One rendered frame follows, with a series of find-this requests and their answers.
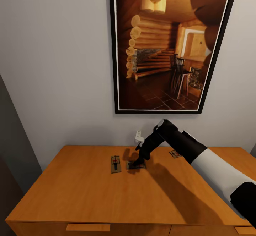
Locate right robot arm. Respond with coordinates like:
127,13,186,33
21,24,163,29
133,119,256,229

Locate mousetrap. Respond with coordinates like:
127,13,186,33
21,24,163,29
111,155,121,174
169,150,182,158
126,160,146,169

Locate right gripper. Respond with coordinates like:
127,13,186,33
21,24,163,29
133,135,159,166

